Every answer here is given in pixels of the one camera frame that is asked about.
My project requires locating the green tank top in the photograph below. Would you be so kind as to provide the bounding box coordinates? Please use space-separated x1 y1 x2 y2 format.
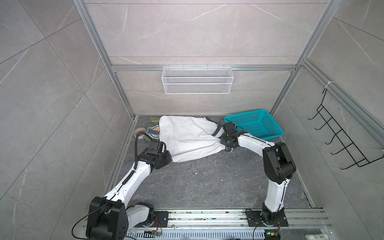
144 117 160 142

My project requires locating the teal plastic basket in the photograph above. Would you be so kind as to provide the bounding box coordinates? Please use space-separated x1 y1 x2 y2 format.
225 110 284 142

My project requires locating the white navy tank top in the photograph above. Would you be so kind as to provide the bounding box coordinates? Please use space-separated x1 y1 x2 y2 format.
159 116 226 163

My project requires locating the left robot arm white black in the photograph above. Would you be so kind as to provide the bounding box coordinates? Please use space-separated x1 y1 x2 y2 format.
86 141 172 240

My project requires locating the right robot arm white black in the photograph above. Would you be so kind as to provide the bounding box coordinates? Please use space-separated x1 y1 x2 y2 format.
221 122 297 226

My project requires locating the tape roll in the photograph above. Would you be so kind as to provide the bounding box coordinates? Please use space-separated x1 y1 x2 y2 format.
134 127 147 139

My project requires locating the white bottle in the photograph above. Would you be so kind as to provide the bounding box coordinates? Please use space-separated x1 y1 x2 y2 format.
305 234 330 240

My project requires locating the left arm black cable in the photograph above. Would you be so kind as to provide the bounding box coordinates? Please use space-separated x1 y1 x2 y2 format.
133 134 151 170

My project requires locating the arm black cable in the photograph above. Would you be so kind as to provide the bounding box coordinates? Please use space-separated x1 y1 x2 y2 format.
218 118 247 134
133 134 151 170

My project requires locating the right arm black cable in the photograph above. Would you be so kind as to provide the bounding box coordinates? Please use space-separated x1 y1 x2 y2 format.
218 118 247 134

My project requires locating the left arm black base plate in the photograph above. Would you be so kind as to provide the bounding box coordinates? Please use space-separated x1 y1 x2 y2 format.
137 211 170 228

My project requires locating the white wire mesh shelf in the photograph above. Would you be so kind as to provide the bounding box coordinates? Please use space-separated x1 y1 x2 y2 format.
162 67 234 95

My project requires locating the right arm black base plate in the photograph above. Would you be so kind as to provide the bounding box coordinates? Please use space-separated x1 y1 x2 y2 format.
244 210 289 227

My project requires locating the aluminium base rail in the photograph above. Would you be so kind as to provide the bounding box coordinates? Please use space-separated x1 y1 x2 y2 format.
123 209 336 240

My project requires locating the black wire hook rack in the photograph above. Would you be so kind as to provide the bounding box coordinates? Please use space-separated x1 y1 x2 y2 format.
308 89 384 170

